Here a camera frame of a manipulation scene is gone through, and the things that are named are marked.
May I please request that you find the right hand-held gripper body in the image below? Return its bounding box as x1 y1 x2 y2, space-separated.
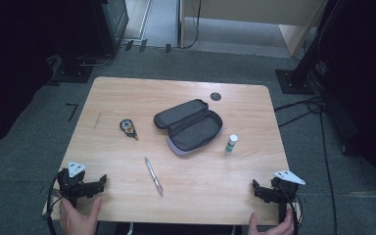
267 169 306 213

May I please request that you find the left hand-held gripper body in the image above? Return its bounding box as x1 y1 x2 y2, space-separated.
57 161 92 209

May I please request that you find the white green glue stick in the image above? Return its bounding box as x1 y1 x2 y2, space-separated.
224 133 239 155

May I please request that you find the silver pen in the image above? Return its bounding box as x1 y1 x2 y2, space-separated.
143 156 165 198

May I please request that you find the dark grey pencil case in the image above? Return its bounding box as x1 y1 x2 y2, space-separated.
153 98 224 157

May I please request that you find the person's left hand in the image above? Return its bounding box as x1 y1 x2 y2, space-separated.
59 196 104 235

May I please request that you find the person's right hand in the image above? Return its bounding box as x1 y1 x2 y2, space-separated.
248 208 296 235

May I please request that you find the black correction tape dispenser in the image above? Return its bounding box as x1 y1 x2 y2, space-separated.
118 118 139 142

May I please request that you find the black flat stand base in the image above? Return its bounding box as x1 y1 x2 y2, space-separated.
50 53 95 84

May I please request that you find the black metal stand with base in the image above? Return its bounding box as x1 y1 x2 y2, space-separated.
275 0 344 96

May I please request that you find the dark curtain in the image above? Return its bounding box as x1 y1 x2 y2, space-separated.
0 0 94 154
317 0 376 204

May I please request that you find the black cabinet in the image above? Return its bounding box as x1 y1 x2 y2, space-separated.
90 0 130 57

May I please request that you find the light wooden partition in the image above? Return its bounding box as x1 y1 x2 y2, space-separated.
178 0 330 59

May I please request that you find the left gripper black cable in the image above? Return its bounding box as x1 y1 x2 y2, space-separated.
41 170 67 235

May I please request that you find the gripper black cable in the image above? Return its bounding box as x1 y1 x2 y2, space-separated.
41 170 67 235
279 184 306 235

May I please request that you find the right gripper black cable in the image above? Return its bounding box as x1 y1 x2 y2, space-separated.
279 184 306 235

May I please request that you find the long black floor cable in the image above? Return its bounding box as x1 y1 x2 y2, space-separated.
318 107 340 235

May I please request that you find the black floor cables bundle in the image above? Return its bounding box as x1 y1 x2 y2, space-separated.
273 95 328 129

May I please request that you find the thin black hanging cable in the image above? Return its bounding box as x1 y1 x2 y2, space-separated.
183 0 204 50

